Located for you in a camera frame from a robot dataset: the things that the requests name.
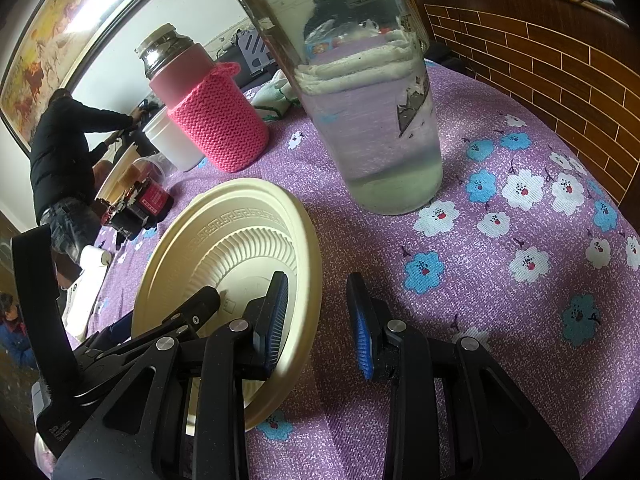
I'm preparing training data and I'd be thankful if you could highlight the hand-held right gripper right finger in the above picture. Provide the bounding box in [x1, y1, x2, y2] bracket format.
[346, 272, 580, 480]

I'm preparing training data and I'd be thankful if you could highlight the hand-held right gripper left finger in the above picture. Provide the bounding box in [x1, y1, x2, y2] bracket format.
[52, 271, 290, 480]

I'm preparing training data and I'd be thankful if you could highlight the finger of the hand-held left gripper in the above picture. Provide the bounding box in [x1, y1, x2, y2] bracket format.
[97, 312, 136, 348]
[150, 286, 222, 346]

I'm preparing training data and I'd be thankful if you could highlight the cream plastic bowl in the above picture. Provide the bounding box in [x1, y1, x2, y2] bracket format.
[132, 177, 324, 432]

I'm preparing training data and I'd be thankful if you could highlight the printed paper booklet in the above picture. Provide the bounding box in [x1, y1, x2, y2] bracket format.
[59, 265, 109, 338]

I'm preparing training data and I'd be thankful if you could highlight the white paper roll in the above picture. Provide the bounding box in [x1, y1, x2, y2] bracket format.
[80, 246, 114, 269]

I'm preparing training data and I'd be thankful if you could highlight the purple floral tablecloth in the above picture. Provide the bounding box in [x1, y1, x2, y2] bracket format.
[60, 60, 640, 480]

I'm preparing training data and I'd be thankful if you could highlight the black and red gadget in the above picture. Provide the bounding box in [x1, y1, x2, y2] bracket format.
[102, 199, 152, 250]

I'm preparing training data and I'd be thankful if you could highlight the red box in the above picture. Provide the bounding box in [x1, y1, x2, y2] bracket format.
[135, 182, 174, 227]

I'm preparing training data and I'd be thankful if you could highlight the light wooden board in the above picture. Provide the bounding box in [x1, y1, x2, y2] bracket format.
[95, 142, 142, 202]

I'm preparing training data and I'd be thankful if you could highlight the clear plastic cup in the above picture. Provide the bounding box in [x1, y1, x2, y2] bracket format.
[131, 156, 169, 192]

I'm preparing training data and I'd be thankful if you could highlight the white plastic container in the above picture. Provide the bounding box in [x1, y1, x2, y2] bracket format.
[142, 110, 207, 172]

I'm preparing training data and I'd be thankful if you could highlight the bottle with pink knitted sleeve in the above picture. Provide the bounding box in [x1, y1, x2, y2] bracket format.
[135, 23, 271, 175]

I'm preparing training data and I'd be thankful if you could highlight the clear glass jar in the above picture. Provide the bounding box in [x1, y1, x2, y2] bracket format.
[210, 0, 445, 216]

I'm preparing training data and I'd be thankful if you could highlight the green and white cloth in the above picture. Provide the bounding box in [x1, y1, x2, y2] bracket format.
[250, 70, 302, 122]

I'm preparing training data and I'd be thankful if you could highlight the framed horse painting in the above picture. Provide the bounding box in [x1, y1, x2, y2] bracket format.
[0, 0, 163, 153]

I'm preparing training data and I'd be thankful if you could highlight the grey perforated stand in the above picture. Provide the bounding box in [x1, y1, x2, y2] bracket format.
[234, 30, 279, 77]

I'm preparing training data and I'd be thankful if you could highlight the brick pattern counter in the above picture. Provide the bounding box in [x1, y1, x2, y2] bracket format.
[400, 0, 640, 207]

